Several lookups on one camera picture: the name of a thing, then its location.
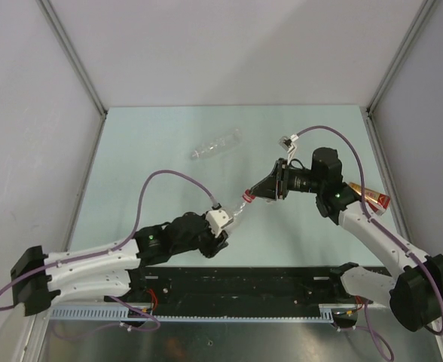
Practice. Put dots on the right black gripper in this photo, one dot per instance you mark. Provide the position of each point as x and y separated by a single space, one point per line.
276 184

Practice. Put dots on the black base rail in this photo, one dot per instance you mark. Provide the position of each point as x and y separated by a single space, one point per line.
243 291

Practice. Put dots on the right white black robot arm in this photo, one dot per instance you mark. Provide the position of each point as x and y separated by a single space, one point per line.
413 290

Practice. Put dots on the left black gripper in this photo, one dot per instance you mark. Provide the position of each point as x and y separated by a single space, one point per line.
215 244

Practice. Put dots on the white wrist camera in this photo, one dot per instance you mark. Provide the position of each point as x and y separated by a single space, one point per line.
289 145
219 219

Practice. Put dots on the left aluminium frame post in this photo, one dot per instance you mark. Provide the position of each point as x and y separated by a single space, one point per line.
57 28

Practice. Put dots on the red bottle cap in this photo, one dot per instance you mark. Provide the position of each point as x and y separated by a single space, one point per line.
247 197

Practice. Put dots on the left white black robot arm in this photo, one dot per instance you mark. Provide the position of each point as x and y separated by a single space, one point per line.
40 280

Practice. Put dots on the yellow red tea bottle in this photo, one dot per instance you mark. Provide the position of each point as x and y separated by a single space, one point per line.
376 201

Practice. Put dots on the right aluminium frame post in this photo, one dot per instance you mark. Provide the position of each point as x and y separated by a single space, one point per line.
409 40

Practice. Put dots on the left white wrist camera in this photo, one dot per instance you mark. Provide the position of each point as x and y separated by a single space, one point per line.
219 219

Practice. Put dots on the grey slotted cable duct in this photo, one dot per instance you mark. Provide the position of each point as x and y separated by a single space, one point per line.
112 312

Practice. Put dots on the aluminium frame post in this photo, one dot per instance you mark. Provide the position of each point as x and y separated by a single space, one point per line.
409 40
57 28

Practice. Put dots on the clear plastic water bottle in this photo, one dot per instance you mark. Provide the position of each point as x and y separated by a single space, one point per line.
217 145

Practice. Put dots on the red label plastic bottle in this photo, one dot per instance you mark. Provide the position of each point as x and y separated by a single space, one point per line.
237 212

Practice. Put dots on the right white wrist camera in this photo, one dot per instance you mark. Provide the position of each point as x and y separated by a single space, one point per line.
289 145

